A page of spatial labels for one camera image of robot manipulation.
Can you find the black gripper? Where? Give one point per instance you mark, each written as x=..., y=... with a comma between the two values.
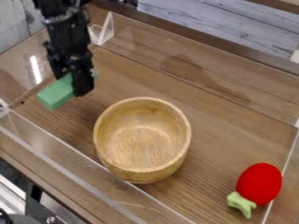
x=68, y=53

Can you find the green rectangular block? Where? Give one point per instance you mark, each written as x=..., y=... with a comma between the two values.
x=57, y=93

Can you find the brown wooden bowl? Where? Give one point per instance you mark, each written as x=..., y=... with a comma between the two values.
x=141, y=137

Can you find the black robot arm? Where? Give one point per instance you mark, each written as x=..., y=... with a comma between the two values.
x=58, y=10

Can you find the clear acrylic fence panel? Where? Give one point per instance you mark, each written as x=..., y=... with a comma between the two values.
x=73, y=179

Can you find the red plush radish toy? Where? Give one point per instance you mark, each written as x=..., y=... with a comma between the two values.
x=257, y=187

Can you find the clear acrylic corner bracket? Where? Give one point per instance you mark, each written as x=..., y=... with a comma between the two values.
x=101, y=33

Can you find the black metal table frame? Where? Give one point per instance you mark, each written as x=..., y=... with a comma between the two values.
x=25, y=198

